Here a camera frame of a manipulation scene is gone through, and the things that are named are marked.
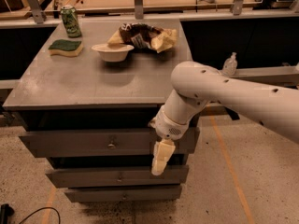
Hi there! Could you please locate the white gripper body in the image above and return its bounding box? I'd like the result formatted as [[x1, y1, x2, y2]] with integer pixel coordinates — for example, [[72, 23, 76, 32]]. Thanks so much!
[[150, 105, 189, 140]]

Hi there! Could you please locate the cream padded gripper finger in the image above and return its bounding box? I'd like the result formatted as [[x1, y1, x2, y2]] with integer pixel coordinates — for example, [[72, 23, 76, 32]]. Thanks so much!
[[151, 139, 176, 175]]

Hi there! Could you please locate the grey top drawer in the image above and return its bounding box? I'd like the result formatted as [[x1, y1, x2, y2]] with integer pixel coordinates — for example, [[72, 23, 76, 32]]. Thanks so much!
[[18, 126, 201, 159]]

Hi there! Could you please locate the grey drawer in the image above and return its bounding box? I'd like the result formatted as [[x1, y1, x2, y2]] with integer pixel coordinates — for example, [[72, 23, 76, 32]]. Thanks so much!
[[64, 185, 182, 203], [46, 165, 189, 188], [18, 126, 201, 159]]

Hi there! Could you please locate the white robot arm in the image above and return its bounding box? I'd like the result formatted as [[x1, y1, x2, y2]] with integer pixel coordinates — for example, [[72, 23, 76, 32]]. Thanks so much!
[[151, 61, 299, 175]]

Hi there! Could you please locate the grey drawer cabinet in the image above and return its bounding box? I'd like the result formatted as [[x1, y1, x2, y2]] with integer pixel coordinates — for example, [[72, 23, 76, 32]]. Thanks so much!
[[2, 18, 207, 203]]

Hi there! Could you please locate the grey bottom drawer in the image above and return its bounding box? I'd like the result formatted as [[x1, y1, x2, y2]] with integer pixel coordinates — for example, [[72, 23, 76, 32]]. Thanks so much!
[[64, 185, 182, 203]]

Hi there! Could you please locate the grey middle drawer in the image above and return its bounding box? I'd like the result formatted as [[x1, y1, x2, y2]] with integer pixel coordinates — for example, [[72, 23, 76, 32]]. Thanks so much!
[[46, 165, 189, 188]]

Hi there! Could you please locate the clear sanitizer bottle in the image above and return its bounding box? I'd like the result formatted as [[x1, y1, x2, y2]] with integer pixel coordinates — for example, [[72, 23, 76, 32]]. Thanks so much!
[[222, 52, 237, 76]]

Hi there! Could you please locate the crumpled chip bag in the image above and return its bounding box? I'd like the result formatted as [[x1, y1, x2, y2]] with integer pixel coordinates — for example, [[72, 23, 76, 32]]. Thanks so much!
[[107, 23, 178, 53]]

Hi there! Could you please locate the white paper bowl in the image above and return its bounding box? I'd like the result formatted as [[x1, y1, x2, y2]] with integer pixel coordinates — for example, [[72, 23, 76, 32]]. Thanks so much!
[[92, 44, 135, 63]]

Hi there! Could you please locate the green yellow sponge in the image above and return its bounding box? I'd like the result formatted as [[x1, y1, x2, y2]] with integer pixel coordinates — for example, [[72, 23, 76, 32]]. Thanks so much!
[[49, 39, 83, 57]]

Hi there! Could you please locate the green soda can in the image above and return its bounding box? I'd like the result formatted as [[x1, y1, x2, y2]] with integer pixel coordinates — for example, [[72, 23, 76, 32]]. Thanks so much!
[[61, 5, 81, 37]]

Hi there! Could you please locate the grey metal rail shelf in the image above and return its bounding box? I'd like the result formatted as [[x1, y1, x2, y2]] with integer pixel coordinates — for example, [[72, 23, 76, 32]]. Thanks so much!
[[222, 66, 299, 87]]

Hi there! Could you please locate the black floor cable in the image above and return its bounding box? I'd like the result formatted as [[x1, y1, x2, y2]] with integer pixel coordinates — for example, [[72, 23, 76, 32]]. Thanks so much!
[[0, 203, 62, 224]]

